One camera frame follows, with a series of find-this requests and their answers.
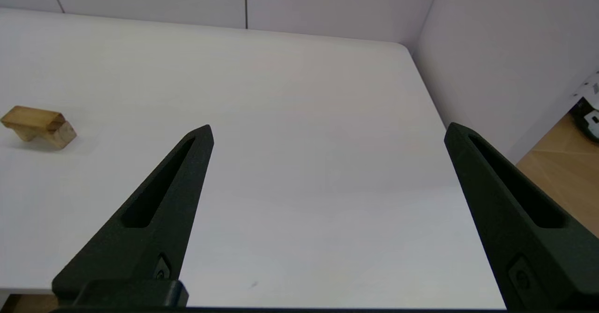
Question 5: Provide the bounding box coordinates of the rectangular wooden building block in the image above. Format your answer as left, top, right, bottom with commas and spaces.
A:
0, 106, 66, 134

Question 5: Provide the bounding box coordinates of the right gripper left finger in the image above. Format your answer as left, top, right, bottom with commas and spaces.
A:
51, 125, 215, 308

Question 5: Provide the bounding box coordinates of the black and white device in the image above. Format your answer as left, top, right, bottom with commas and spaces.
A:
569, 70, 599, 143

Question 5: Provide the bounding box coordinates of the arched wooden building block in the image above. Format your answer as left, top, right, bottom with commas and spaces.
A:
19, 121, 78, 150

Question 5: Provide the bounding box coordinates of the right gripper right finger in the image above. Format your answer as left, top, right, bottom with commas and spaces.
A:
444, 122, 599, 311

